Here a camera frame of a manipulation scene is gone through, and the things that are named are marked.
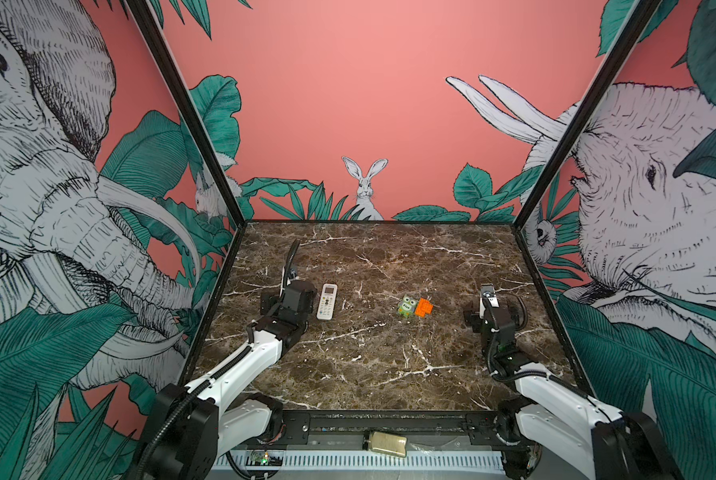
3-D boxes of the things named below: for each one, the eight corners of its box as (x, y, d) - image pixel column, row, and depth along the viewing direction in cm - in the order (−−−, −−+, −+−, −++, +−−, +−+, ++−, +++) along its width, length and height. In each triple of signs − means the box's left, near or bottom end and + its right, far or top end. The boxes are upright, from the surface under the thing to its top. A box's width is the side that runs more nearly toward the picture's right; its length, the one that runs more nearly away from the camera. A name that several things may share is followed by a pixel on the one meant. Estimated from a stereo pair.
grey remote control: (317, 319, 96) (316, 316, 93) (323, 287, 104) (322, 283, 102) (332, 320, 95) (331, 317, 93) (337, 288, 103) (337, 284, 101)
